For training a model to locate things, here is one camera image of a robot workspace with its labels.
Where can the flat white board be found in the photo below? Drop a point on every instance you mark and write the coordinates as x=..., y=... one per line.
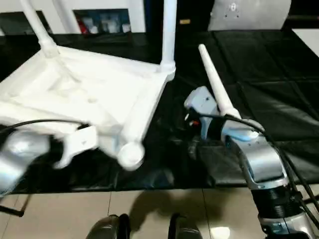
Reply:
x=307, y=39

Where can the white plastic table top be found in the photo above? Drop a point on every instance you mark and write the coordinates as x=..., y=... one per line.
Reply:
x=87, y=82

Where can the black box with gold label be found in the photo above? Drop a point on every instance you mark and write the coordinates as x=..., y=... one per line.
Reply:
x=194, y=12

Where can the black work mat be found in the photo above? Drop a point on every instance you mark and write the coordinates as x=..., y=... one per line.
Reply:
x=274, y=87

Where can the white glass door cabinet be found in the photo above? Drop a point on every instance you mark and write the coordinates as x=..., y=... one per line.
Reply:
x=62, y=17

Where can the white plastic table leg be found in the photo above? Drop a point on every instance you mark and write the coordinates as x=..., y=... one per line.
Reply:
x=168, y=30
x=35, y=22
x=214, y=74

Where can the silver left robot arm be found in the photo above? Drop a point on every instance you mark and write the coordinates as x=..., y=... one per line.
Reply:
x=20, y=154

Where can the grey left robot foot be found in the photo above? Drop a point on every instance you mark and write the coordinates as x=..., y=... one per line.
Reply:
x=107, y=227

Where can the black metal table frame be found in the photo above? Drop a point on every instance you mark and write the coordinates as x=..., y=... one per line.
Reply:
x=12, y=210

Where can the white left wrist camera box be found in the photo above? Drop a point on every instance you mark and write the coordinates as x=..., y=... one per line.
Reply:
x=79, y=142

